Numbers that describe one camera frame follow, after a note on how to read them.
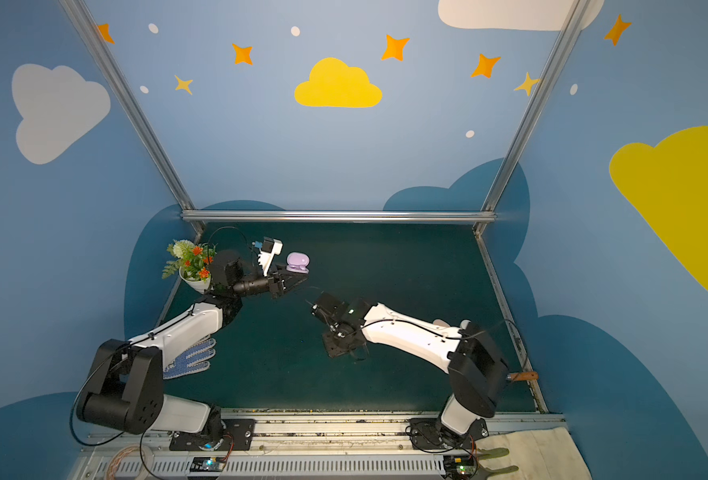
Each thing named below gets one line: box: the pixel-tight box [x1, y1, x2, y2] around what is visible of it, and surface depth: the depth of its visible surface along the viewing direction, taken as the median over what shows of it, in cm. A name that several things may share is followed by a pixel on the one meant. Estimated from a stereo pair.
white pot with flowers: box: [162, 239, 217, 294], surface depth 94 cm
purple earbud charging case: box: [286, 252, 310, 274], surface depth 80 cm
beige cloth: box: [475, 426, 593, 480], surface depth 73 cm
